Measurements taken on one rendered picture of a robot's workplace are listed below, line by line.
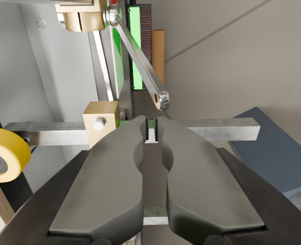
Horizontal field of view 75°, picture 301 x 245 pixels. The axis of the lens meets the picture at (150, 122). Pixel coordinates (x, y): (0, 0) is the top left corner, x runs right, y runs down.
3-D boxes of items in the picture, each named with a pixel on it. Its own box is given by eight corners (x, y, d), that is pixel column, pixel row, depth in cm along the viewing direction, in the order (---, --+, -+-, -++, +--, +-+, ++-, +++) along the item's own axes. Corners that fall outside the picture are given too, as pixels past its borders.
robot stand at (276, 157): (256, 106, 126) (334, 174, 74) (265, 133, 137) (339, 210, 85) (219, 123, 132) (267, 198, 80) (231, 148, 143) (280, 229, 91)
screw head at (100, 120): (105, 116, 30) (104, 120, 29) (107, 128, 31) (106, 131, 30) (91, 116, 30) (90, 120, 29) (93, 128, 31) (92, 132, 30)
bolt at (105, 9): (126, -16, 33) (118, 7, 23) (127, 1, 35) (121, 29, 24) (115, -16, 33) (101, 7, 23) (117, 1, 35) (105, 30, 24)
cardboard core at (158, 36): (165, 30, 95) (164, 89, 110) (163, 29, 102) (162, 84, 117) (148, 31, 95) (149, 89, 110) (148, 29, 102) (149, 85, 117)
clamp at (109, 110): (122, 99, 34) (118, 113, 30) (127, 159, 41) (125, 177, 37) (86, 100, 34) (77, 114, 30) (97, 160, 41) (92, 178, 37)
